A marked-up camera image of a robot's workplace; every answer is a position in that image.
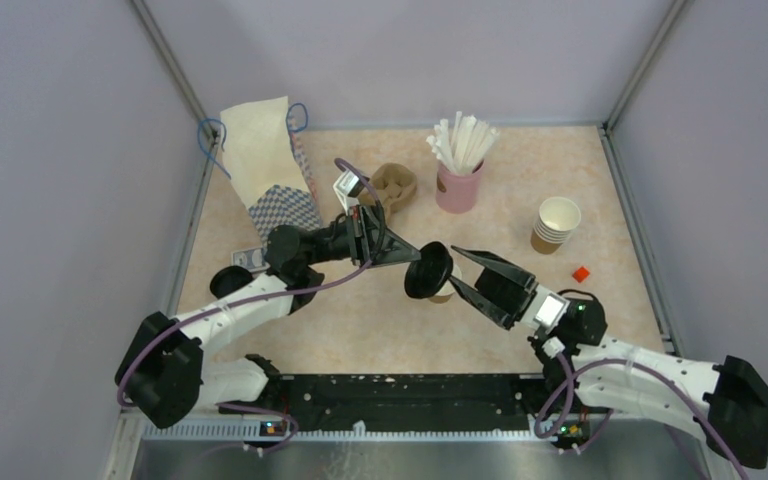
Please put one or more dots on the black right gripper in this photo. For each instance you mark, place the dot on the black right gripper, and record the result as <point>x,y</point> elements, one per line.
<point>502,299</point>

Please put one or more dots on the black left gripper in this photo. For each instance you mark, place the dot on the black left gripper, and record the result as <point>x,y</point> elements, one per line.
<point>371,241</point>

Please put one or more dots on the black plastic cup lid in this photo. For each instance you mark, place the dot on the black plastic cup lid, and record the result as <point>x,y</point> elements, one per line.
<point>426,276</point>

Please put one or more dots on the single brown paper cup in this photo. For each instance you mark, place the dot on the single brown paper cup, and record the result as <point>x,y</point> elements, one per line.
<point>445,293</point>

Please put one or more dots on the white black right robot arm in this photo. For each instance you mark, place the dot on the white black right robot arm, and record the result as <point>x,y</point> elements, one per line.
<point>723,404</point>

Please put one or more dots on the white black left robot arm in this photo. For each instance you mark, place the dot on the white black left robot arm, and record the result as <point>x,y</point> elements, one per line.
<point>166,372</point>

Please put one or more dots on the brown pulp cup carrier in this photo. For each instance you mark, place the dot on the brown pulp cup carrier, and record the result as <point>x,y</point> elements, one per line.
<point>395,185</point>

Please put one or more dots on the pink straw holder cup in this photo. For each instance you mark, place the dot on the pink straw holder cup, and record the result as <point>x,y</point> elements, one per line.
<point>457,194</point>

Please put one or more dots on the small red cube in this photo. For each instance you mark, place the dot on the small red cube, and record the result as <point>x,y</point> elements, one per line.
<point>581,274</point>

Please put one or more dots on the stack of brown paper cups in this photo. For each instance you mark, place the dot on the stack of brown paper cups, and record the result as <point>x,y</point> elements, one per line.
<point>557,219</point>

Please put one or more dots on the bundle of white straws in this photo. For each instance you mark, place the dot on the bundle of white straws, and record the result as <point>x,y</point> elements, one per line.
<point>462,144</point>

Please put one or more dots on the blue checkered paper bag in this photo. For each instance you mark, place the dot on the blue checkered paper bag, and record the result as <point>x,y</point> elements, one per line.
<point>261,175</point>

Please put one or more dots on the stack of black lids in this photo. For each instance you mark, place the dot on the stack of black lids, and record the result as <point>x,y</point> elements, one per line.
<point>228,280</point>

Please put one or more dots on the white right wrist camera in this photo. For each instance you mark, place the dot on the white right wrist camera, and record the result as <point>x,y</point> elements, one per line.
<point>550,311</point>

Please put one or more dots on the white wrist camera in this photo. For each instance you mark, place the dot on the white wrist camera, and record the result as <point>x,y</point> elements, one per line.
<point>550,311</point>
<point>347,188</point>

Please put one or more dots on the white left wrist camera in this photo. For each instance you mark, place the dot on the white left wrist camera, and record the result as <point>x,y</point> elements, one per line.
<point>347,188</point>

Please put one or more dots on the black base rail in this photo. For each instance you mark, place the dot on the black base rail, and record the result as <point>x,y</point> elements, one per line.
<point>444,403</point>

